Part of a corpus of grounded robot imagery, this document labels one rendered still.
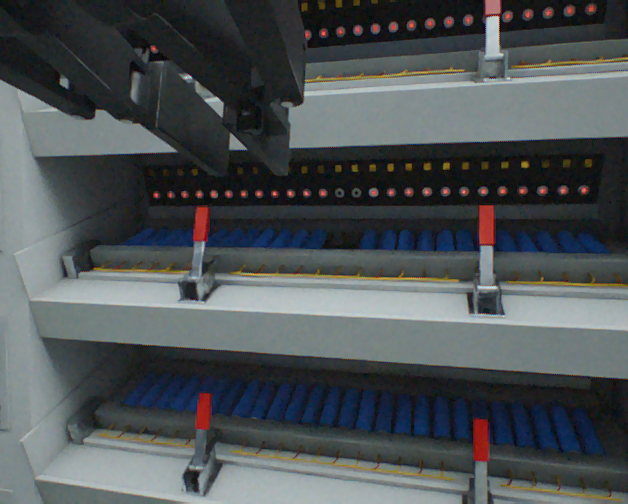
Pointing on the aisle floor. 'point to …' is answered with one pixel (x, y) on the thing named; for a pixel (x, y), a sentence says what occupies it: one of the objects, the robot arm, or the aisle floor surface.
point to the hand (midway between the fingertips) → (228, 126)
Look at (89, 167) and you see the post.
